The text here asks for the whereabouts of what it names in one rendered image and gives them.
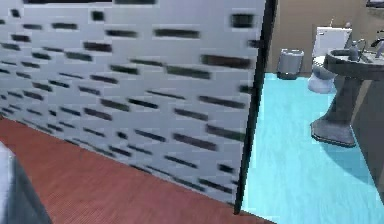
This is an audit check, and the white toilet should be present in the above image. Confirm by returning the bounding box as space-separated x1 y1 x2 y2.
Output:
307 26 353 95

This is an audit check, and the grey white furniture block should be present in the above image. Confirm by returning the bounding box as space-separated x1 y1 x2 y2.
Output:
0 141 53 224

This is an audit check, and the grey soap bottle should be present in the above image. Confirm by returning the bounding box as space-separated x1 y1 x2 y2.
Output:
348 38 367 62

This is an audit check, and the dark sink faucet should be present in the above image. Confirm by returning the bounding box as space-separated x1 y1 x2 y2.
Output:
370 30 384 59

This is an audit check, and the grey pedestal sink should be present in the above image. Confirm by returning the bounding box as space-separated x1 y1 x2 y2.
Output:
310 48 384 148

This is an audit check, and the grey waste bin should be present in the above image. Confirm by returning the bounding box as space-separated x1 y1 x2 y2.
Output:
276 48 305 81

